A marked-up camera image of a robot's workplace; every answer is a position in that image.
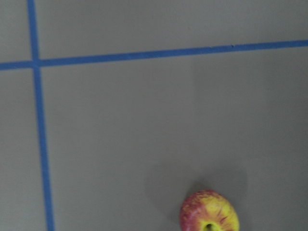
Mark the lone red yellow apple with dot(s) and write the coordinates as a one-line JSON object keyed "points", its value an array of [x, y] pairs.
{"points": [[207, 210]]}

